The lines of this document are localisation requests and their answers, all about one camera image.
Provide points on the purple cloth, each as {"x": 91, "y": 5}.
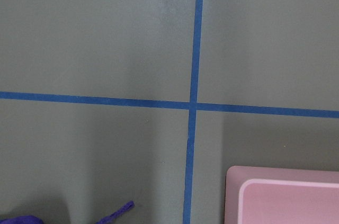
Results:
{"x": 35, "y": 220}

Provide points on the pink plastic tray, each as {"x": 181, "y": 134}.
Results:
{"x": 280, "y": 195}

